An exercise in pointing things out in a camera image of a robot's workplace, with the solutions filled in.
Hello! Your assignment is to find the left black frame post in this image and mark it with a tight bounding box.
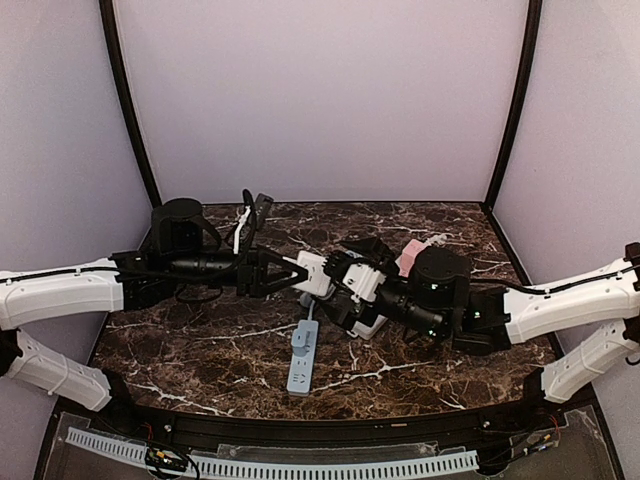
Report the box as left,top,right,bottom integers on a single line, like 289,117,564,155
98,0,162,208

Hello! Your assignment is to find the blue power strip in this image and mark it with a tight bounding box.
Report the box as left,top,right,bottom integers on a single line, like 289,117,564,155
287,320,319,397

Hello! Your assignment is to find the pink cube socket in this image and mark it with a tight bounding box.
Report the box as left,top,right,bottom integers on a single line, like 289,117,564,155
396,239,426,277

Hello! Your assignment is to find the right black frame post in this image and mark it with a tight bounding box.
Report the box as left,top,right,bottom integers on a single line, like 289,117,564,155
483,0,543,214

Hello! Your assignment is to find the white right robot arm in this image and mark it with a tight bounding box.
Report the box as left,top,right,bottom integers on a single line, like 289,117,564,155
323,238,639,404

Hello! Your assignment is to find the white slotted cable duct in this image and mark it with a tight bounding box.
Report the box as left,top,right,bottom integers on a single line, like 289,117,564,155
64,427,479,479

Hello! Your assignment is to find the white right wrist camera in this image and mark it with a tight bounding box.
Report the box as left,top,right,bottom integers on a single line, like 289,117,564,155
339,263,386,303

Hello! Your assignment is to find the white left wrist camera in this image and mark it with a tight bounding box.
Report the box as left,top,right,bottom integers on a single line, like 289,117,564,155
232,206,252,255

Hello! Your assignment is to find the blue plug adapter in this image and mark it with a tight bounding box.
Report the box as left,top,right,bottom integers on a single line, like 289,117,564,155
291,328,308,357

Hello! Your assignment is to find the black frame post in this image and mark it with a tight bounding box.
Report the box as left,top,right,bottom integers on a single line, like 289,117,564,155
483,0,543,214
98,0,162,208

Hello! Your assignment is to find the white multicolour power strip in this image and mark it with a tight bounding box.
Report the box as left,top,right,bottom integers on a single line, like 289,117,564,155
352,242,447,339

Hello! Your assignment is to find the black front rail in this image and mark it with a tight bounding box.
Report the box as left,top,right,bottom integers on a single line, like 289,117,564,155
59,389,571,451

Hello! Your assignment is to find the white cube socket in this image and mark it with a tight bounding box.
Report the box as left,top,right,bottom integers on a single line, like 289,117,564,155
294,251,331,298

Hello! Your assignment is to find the small circuit board left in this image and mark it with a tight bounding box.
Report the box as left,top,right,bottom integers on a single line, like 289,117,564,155
144,447,189,472

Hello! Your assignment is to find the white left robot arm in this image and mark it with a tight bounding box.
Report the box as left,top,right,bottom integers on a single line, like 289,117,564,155
1,191,309,412

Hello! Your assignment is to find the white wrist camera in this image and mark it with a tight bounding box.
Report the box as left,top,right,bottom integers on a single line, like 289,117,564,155
339,263,386,303
232,206,252,255

